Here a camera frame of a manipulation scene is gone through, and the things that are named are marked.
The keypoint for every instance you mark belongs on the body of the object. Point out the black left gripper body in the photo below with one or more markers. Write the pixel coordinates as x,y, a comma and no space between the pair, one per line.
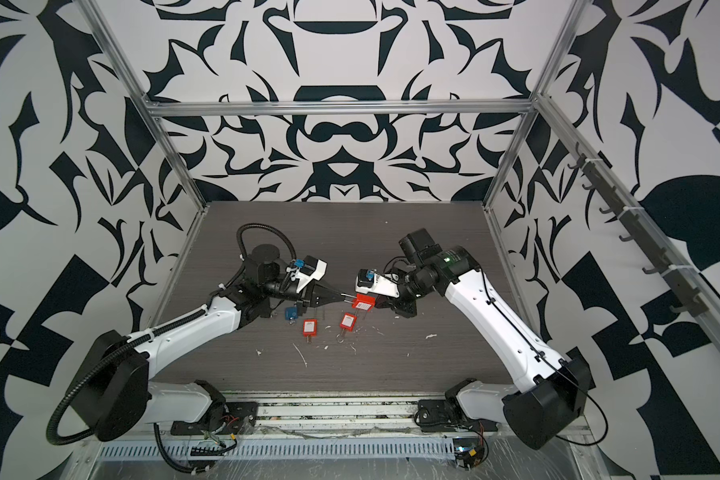
284,289

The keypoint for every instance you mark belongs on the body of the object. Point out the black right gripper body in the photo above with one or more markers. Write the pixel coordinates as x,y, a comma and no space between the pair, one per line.
407,302

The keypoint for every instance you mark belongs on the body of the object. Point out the red padlock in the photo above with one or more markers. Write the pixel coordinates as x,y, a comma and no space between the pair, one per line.
359,301
313,320
349,325

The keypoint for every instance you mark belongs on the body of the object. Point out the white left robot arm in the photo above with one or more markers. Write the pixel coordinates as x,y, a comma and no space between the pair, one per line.
114,389

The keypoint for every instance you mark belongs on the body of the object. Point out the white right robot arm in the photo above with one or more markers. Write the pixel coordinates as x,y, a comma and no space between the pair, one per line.
548,391

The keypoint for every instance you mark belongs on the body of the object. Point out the blue padlock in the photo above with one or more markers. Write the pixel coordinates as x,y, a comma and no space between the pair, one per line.
291,314

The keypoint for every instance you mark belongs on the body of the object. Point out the black hook rack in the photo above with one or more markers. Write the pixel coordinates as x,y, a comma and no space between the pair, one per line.
642,230

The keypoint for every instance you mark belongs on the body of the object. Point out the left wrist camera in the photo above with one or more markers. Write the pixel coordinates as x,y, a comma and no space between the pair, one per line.
304,271

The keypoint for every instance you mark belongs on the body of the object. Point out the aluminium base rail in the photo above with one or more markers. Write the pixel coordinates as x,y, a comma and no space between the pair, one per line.
336,411

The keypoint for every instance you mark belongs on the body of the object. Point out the white slotted cable duct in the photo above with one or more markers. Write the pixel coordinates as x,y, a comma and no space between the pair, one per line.
437,448

